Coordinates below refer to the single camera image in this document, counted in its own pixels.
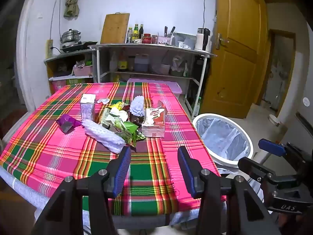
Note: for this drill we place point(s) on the green bottle with yellow label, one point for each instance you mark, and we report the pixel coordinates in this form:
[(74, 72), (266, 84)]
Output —
[(135, 34)]

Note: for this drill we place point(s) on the white bowl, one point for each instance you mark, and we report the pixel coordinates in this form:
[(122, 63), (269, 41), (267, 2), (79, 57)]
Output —
[(165, 69)]

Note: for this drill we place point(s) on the short white foam fruit net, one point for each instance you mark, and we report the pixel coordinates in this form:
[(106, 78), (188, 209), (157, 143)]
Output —
[(137, 106)]

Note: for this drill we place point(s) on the clear plastic container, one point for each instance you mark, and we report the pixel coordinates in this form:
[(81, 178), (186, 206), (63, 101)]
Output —
[(188, 39)]

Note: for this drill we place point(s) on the white trash bin with liner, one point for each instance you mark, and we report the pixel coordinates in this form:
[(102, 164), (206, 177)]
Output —
[(220, 137)]

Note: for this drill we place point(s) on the wooden cutting board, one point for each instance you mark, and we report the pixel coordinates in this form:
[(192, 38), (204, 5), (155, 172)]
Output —
[(115, 28)]

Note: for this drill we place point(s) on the clear glass bottle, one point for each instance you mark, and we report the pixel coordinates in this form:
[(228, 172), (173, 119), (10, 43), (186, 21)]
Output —
[(130, 35)]

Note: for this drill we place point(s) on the metal kitchen shelf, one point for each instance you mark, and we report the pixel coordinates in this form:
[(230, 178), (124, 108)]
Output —
[(146, 47)]

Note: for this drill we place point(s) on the pink plaid tablecloth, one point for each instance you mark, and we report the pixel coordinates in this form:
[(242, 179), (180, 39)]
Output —
[(61, 156)]

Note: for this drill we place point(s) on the red jar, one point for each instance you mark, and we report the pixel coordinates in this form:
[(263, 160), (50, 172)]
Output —
[(146, 38)]

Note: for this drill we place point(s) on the soy sauce bottle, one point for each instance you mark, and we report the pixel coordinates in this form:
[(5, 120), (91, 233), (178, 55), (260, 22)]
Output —
[(123, 62)]

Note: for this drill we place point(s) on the wooden door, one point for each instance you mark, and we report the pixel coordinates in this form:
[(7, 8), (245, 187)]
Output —
[(234, 53)]

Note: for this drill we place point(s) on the green cardboard box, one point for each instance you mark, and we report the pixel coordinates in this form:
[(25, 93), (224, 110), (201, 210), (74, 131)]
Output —
[(78, 80)]

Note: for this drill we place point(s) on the plastic bags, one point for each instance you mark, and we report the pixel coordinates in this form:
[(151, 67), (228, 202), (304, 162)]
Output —
[(178, 64)]

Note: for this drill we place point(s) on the purple milk carton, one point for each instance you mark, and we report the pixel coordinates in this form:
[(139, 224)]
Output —
[(87, 110)]

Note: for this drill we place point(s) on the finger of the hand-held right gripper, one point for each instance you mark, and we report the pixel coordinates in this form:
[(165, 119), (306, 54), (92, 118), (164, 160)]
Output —
[(254, 167), (271, 147)]

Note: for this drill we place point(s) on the purple snack wrapper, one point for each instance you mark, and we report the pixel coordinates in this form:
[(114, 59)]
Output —
[(66, 123)]

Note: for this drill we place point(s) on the pink cardboard box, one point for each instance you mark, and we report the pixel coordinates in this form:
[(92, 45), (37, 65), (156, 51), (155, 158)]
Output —
[(57, 84)]

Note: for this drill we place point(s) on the wooden shelf cabinet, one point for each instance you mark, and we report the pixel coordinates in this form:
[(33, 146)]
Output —
[(50, 66)]

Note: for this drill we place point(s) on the steel pot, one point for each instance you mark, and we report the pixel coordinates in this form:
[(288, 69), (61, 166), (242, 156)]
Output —
[(70, 36)]

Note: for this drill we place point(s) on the pink knife holder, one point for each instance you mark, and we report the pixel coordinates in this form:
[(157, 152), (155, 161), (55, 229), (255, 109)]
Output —
[(163, 40)]

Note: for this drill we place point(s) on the white electric kettle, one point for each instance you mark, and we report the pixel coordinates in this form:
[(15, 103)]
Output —
[(201, 40)]

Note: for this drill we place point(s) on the white plastic bottle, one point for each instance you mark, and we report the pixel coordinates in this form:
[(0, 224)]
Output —
[(113, 62)]

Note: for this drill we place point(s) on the dark liquid jug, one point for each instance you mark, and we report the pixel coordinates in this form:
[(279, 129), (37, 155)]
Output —
[(141, 63)]

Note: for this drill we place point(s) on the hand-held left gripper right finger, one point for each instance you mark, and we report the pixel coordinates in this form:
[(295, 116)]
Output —
[(186, 172)]

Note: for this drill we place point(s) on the long white foam fruit net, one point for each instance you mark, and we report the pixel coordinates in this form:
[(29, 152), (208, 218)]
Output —
[(102, 135)]

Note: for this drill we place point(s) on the pink plastic basket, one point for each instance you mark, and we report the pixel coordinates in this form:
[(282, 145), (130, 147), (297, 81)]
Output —
[(83, 71)]

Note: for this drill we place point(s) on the storage box with purple lid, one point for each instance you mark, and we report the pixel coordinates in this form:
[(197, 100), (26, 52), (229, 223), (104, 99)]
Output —
[(168, 84)]

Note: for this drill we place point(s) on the yellow power strip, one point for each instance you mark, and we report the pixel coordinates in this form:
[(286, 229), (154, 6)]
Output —
[(50, 47)]

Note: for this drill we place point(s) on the dark sauce bottle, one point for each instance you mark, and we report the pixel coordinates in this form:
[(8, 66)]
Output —
[(141, 32)]

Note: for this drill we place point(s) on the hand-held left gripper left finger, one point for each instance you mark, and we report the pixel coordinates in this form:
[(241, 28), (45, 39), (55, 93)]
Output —
[(122, 170)]

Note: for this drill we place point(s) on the red drink carton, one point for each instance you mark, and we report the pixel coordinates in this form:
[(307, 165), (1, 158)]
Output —
[(154, 123)]

